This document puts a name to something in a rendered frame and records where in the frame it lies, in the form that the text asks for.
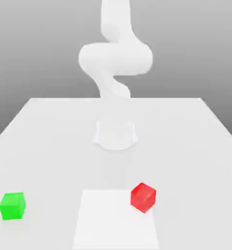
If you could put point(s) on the small red cube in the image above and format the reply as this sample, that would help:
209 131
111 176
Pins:
143 198

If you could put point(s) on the small green cube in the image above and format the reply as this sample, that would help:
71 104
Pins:
12 207

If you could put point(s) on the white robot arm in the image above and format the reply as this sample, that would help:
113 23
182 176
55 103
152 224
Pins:
115 58

